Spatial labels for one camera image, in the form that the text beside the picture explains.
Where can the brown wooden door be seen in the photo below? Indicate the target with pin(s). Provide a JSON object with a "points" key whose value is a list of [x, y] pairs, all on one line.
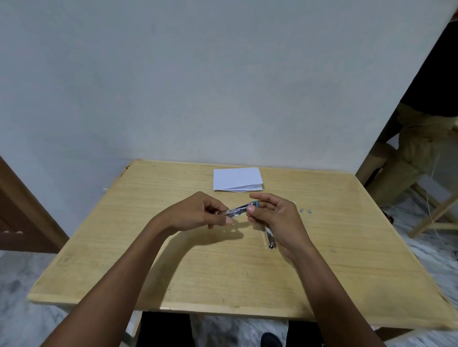
{"points": [[25, 214]]}

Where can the stack of white paper sheets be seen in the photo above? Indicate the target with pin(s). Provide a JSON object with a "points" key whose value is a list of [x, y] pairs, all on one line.
{"points": [[238, 178]]}

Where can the person's right hand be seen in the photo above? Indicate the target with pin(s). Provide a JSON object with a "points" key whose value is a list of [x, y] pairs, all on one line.
{"points": [[282, 225]]}

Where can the person's left thumb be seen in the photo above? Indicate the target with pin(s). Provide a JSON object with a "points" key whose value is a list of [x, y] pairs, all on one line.
{"points": [[223, 221]]}

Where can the person's left forearm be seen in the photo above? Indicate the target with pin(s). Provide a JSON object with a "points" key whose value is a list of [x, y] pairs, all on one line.
{"points": [[114, 286]]}

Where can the person's right forearm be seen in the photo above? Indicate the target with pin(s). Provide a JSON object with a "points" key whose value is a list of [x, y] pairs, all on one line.
{"points": [[329, 296]]}

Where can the person's right thumb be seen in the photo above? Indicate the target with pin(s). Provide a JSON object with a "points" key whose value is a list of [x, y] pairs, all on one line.
{"points": [[254, 213]]}

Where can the person's dark shoe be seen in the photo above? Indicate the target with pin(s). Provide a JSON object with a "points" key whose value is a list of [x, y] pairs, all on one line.
{"points": [[271, 340]]}

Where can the person's left hand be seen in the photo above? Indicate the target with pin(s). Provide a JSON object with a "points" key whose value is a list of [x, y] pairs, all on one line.
{"points": [[186, 214]]}

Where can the small blue metal stapler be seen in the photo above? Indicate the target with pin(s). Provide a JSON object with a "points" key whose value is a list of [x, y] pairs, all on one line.
{"points": [[240, 211]]}

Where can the person's black trousers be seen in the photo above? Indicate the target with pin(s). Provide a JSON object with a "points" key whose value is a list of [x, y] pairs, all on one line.
{"points": [[164, 330]]}

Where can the wooden stool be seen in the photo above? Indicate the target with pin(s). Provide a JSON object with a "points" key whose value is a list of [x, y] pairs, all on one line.
{"points": [[434, 214]]}

